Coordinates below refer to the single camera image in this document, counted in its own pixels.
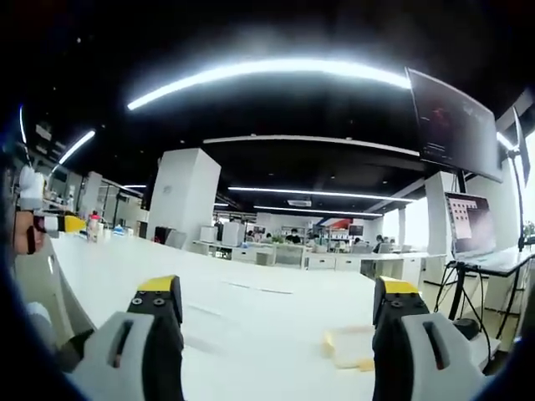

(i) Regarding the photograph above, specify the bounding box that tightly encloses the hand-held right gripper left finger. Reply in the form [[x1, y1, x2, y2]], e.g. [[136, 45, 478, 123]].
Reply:
[[69, 274, 185, 401]]

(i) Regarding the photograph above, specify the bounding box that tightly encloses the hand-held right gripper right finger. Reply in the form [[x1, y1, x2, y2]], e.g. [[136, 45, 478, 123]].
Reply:
[[371, 275, 488, 401]]

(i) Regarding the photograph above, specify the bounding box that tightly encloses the bottle with pink cap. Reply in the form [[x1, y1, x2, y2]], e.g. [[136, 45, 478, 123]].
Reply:
[[84, 211, 105, 244]]

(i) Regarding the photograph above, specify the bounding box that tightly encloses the black round device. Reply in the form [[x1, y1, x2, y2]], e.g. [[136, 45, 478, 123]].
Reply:
[[452, 317, 481, 341]]

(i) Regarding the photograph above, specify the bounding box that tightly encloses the short ceiling light strip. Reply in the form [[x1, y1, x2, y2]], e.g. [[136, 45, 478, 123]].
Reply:
[[57, 129, 97, 165]]

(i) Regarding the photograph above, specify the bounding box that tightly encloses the white side desk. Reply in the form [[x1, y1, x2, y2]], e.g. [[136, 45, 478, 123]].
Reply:
[[443, 245, 535, 277]]

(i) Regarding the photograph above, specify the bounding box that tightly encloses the row of white office desks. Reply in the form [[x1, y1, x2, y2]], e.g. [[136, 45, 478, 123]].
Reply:
[[191, 238, 446, 285]]

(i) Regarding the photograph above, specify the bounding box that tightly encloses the open laptop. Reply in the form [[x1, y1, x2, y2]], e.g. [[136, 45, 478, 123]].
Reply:
[[443, 190, 499, 259]]

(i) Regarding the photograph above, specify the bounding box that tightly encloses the black monitor stand pole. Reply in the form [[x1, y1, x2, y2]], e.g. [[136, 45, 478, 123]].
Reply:
[[506, 150, 535, 252]]

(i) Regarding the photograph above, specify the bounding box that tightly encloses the large dark monitor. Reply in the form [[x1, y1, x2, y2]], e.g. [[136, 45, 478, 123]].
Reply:
[[404, 66, 505, 185]]

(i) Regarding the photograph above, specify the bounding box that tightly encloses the long ceiling light strip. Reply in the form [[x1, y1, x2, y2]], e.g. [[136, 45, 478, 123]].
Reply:
[[126, 57, 413, 112]]

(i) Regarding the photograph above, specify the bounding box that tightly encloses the black cable bundle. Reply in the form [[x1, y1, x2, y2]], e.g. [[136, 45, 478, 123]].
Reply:
[[432, 261, 527, 331]]

